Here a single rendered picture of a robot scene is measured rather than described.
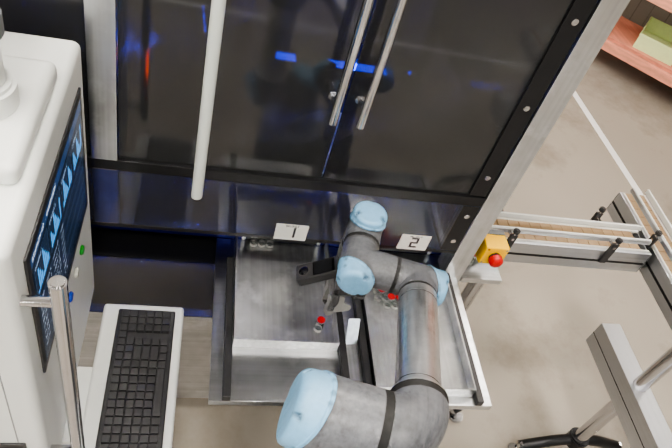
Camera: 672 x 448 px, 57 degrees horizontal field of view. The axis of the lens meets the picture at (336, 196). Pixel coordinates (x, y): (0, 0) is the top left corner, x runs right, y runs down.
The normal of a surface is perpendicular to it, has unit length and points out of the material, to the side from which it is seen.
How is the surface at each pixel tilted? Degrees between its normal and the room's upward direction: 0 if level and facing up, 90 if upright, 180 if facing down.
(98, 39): 90
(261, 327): 0
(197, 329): 90
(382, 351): 0
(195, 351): 90
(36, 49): 0
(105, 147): 90
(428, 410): 20
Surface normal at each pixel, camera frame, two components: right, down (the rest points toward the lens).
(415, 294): -0.16, -0.87
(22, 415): 0.09, 0.72
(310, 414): 0.04, -0.19
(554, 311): 0.23, -0.69
